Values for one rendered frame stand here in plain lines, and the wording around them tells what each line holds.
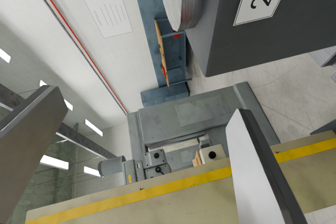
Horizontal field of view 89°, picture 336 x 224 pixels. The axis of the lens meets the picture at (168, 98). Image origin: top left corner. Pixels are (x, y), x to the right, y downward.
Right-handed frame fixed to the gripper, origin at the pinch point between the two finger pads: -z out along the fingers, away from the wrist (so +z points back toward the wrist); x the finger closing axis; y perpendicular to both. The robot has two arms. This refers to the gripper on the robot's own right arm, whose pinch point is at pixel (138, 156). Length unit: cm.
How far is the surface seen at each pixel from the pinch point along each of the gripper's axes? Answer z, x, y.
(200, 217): -23, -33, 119
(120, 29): -457, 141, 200
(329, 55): -17.3, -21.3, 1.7
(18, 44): -383, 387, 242
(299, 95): -116, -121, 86
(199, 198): -33, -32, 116
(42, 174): -224, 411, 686
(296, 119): -108, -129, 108
